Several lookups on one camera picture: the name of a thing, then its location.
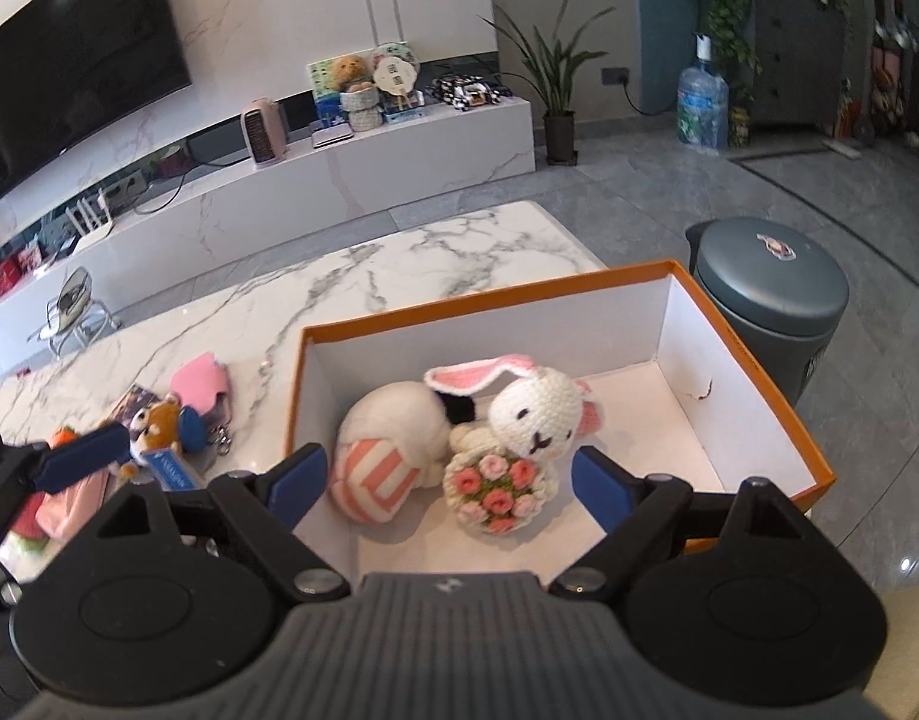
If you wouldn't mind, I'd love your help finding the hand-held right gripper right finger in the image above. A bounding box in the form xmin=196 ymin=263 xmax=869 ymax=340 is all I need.
xmin=549 ymin=445 xmax=821 ymax=605

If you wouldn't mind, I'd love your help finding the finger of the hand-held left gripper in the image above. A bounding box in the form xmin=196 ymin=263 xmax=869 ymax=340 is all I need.
xmin=24 ymin=422 xmax=130 ymax=500

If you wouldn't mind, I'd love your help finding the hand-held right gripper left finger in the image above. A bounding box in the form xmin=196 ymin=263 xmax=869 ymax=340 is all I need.
xmin=84 ymin=444 xmax=353 ymax=605

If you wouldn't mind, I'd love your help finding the pink pad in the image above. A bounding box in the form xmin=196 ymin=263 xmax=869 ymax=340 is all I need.
xmin=35 ymin=474 xmax=124 ymax=541

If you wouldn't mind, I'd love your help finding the bear plush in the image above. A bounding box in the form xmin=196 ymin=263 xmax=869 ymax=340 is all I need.
xmin=127 ymin=401 xmax=209 ymax=481

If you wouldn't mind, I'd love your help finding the white crochet bunny plush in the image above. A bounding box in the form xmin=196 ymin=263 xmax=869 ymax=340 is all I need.
xmin=423 ymin=352 xmax=606 ymax=537

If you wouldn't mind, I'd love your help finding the orange-edged white box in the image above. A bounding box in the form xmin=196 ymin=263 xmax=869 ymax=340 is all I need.
xmin=283 ymin=259 xmax=836 ymax=563

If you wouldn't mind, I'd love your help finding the small red toy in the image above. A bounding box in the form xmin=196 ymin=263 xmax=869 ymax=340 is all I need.
xmin=7 ymin=508 xmax=49 ymax=542

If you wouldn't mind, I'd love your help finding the small dark card box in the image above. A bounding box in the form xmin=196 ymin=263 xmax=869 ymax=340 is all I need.
xmin=106 ymin=384 xmax=158 ymax=425

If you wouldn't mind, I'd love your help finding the small light blue pack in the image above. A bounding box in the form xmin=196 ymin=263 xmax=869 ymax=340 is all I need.
xmin=145 ymin=446 xmax=206 ymax=494

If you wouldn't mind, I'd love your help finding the white calico cat plush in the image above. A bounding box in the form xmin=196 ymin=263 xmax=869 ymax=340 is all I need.
xmin=328 ymin=381 xmax=479 ymax=526

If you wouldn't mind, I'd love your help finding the pink leather key wallet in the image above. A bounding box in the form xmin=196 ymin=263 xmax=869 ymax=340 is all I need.
xmin=169 ymin=358 xmax=235 ymax=458

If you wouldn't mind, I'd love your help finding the white router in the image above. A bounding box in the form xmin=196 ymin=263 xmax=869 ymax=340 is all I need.
xmin=64 ymin=186 xmax=116 ymax=242

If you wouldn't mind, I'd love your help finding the round grey stool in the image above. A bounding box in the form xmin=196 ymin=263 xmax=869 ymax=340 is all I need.
xmin=684 ymin=216 xmax=851 ymax=406

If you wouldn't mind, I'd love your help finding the white marble TV cabinet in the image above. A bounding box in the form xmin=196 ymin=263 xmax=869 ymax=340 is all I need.
xmin=0 ymin=94 xmax=537 ymax=383

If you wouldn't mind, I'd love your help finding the black set-top box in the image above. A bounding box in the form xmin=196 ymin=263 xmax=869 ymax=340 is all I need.
xmin=185 ymin=131 xmax=248 ymax=166

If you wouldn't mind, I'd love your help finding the pink space heater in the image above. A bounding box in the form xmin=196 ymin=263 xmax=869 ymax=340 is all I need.
xmin=241 ymin=97 xmax=289 ymax=166

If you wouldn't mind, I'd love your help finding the potted green plant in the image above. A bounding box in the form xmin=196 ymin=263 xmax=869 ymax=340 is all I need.
xmin=478 ymin=4 xmax=618 ymax=166

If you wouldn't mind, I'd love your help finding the black flat television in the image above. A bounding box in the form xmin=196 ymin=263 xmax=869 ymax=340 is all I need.
xmin=0 ymin=0 xmax=192 ymax=215

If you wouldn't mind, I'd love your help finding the blue water bottle with pump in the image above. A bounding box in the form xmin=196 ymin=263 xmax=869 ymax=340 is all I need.
xmin=676 ymin=31 xmax=731 ymax=151

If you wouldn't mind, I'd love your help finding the illustrated standing card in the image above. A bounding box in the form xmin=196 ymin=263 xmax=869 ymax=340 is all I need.
xmin=307 ymin=56 xmax=348 ymax=125

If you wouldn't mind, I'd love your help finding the brown teddy bear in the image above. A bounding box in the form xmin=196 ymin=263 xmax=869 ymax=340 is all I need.
xmin=333 ymin=54 xmax=374 ymax=95

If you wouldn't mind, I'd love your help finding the round white hand fan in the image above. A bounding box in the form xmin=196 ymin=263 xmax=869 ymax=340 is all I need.
xmin=370 ymin=41 xmax=423 ymax=104

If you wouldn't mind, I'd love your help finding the black and white toy car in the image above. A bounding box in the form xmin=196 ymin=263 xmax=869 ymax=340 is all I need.
xmin=429 ymin=73 xmax=516 ymax=110

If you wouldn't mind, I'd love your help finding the dark grey dresser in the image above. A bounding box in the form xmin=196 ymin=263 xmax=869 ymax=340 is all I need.
xmin=748 ymin=0 xmax=845 ymax=128

